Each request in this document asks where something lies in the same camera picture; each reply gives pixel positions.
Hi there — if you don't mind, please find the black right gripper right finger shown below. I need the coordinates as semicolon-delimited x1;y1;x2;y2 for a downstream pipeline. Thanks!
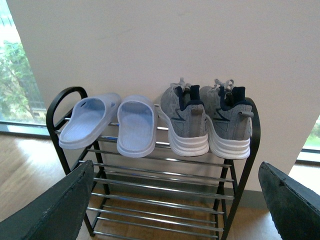
258;161;320;240

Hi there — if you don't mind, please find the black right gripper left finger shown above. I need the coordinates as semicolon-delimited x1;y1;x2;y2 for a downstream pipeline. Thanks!
0;160;94;240

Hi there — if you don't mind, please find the light blue slipper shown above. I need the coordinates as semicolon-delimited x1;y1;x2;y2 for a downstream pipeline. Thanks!
116;95;158;158
58;93;122;150

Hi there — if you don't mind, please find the grey sneaker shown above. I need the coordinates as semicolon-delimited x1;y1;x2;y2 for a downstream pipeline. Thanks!
158;77;209;157
199;79;254;160

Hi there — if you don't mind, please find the black metal shoe rack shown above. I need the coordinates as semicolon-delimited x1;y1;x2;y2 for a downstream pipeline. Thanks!
46;86;261;240

